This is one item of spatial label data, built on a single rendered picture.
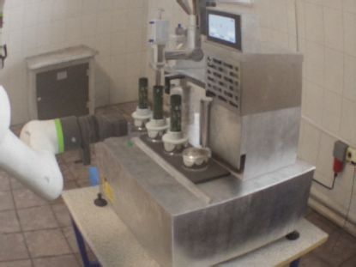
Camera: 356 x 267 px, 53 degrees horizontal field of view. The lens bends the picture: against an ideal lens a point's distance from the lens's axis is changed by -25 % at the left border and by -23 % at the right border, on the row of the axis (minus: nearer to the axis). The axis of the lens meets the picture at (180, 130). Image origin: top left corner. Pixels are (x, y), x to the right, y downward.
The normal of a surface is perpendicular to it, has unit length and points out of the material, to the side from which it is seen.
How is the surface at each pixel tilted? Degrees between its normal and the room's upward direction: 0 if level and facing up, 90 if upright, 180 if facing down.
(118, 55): 90
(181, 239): 90
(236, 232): 90
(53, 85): 90
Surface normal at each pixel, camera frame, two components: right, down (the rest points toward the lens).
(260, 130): 0.47, 0.32
